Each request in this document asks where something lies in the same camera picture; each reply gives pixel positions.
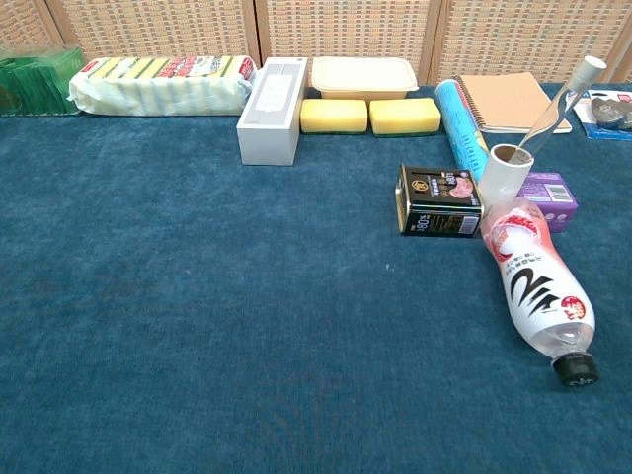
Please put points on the test tube with white stopper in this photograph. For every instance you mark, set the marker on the test tube with white stopper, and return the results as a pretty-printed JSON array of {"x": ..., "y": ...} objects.
[{"x": 590, "y": 66}]

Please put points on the white power strip box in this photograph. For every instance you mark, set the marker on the white power strip box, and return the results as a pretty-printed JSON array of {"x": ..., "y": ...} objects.
[{"x": 269, "y": 128}]

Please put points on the yellow sponge block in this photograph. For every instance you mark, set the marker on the yellow sponge block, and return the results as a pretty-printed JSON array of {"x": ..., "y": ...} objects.
[
  {"x": 405, "y": 116},
  {"x": 333, "y": 116}
]

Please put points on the black tin can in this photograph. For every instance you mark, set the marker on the black tin can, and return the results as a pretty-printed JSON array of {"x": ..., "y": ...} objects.
[{"x": 439, "y": 217}]

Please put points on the blue table cloth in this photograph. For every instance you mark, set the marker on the blue table cloth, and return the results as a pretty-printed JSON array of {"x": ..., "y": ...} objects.
[{"x": 197, "y": 296}]

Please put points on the beige lidded plastic container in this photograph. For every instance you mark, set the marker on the beige lidded plastic container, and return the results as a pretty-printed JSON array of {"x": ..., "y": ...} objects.
[{"x": 363, "y": 76}]

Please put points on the blue wrap roll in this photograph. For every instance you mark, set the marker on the blue wrap roll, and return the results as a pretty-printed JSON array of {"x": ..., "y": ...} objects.
[{"x": 459, "y": 123}]

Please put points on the white paper roll cardboard core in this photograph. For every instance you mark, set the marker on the white paper roll cardboard core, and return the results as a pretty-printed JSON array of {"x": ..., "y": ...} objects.
[{"x": 498, "y": 180}]

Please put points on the woven folding screen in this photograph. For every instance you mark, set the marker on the woven folding screen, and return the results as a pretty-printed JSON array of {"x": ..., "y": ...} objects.
[{"x": 345, "y": 29}]

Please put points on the yellow sponge multipack bag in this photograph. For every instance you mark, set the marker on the yellow sponge multipack bag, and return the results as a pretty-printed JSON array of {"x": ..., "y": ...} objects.
[{"x": 158, "y": 89}]

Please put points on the white pink drink bottle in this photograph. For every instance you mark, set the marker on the white pink drink bottle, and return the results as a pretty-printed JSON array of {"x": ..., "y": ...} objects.
[{"x": 533, "y": 291}]

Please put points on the kraft spiral notebook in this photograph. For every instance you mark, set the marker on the kraft spiral notebook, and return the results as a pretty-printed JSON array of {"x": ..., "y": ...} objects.
[{"x": 508, "y": 101}]

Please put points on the purple cardboard box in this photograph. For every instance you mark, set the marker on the purple cardboard box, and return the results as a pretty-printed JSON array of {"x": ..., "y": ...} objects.
[{"x": 555, "y": 197}]

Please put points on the green packet stack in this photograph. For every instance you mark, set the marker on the green packet stack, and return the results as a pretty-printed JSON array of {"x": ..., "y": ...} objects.
[{"x": 34, "y": 84}]

